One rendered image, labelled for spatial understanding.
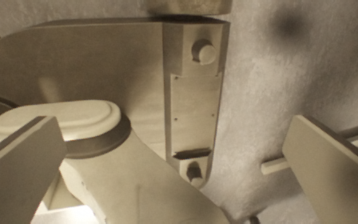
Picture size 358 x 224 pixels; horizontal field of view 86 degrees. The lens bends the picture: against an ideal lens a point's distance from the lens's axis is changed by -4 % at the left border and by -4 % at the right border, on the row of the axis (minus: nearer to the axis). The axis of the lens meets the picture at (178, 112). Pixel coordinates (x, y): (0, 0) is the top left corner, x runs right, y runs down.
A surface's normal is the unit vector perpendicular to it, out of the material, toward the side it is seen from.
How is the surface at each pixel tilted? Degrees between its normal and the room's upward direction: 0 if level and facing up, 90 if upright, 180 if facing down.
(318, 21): 0
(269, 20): 0
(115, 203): 90
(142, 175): 90
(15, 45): 0
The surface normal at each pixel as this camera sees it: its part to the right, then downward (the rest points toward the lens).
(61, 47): 0.22, 0.49
